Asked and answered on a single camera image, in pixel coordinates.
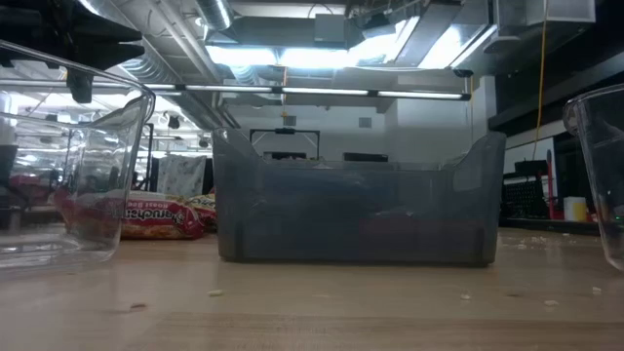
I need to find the bright ceiling light panel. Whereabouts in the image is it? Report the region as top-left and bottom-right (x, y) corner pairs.
(204, 17), (498, 69)

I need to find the black wire rack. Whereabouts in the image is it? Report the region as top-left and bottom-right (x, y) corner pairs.
(500, 170), (551, 220)

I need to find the yellow and white bucket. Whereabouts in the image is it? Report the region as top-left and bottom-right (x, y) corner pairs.
(564, 196), (589, 223)

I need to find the black flat monitor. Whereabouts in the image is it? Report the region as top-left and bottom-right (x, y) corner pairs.
(342, 151), (390, 163)

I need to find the red Maruchan noodle pack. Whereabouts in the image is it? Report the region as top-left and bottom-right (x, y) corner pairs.
(187, 193), (218, 231)
(53, 189), (206, 241)

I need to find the silver ceiling air duct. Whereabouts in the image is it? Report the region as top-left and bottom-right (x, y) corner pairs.
(194, 0), (235, 31)

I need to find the red floor stand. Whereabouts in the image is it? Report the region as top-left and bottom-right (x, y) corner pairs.
(544, 148), (558, 221)

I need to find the smoky grey plastic bin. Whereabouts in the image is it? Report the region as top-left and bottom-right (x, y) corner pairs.
(212, 127), (508, 268)

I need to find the clear plastic bin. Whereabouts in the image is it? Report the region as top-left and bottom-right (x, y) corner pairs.
(0, 41), (156, 272)
(563, 83), (624, 272)

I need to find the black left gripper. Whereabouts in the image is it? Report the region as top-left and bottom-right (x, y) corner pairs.
(0, 0), (146, 69)

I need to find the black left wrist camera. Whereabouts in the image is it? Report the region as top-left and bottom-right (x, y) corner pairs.
(66, 67), (94, 104)

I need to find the thin black monitor frame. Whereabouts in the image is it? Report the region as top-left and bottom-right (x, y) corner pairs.
(249, 127), (322, 162)

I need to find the yellow power cord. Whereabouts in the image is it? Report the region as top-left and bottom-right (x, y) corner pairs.
(533, 0), (548, 162)

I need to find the white cloth cover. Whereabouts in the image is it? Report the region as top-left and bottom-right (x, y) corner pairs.
(156, 154), (208, 199)

